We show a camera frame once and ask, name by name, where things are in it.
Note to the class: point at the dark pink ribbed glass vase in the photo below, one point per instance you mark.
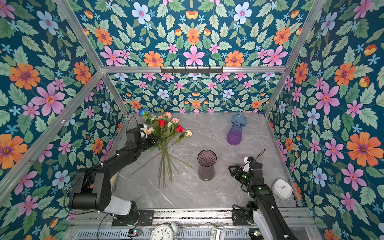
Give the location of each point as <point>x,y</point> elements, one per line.
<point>206,159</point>

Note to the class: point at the blue artificial flower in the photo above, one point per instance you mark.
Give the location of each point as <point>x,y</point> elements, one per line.
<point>143,112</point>

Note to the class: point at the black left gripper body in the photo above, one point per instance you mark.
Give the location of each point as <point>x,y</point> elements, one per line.
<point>145,143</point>

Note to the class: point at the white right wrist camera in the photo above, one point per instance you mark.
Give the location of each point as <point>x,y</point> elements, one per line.
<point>247,161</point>

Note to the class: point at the aluminium front mounting rail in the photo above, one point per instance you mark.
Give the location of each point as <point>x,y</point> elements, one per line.
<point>189,217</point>

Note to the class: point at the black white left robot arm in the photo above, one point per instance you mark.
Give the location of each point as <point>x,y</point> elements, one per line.
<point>92,190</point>

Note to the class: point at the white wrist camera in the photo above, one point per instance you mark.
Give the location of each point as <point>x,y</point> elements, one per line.
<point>247,161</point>
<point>143,130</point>

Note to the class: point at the purple blue ribbed glass vase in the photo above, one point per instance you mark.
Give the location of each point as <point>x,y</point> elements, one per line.
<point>235,134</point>

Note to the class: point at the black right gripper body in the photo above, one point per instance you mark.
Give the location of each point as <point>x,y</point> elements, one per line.
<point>238,173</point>

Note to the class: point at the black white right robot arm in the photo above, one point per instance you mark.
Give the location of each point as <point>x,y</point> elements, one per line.
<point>262,211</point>

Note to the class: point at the white rounded device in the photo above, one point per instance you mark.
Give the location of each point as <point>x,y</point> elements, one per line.
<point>282,189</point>

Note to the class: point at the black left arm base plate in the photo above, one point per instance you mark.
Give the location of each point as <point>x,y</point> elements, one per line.
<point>135,218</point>

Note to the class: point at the black hook rail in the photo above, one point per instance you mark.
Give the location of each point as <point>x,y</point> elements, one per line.
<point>188,70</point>

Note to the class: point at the cream white artificial rose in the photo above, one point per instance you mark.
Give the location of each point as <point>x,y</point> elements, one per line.
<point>188,133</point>

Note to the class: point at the bunch of artificial flowers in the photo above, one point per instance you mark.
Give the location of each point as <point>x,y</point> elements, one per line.
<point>173,133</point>

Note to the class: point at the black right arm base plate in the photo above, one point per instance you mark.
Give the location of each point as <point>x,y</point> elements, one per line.
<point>240,218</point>

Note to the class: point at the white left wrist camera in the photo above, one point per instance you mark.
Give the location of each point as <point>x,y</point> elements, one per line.
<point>143,130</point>

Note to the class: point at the red artificial rose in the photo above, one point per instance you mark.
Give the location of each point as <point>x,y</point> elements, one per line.
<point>162,123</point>

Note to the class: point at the white analog alarm clock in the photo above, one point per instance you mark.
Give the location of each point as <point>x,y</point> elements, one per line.
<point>165,232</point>

